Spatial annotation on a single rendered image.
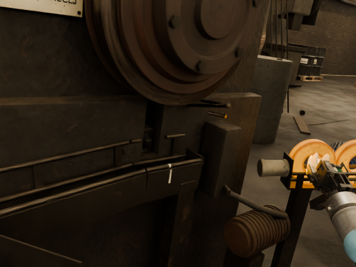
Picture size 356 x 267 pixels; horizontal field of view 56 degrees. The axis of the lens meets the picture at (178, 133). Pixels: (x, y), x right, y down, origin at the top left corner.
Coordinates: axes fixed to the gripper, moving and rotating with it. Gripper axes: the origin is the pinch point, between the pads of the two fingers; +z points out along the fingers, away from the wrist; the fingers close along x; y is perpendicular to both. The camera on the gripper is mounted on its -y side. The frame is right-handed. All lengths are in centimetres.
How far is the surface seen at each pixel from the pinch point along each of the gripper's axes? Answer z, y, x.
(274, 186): 101, -108, -50
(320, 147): 0.4, 5.3, -0.8
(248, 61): 28.4, 19.2, 21.6
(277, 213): -14.0, -11.9, 12.0
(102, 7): -16, 44, 67
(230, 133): -1.9, 8.3, 30.2
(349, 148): 0.6, 6.0, -10.5
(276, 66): 221, -61, -68
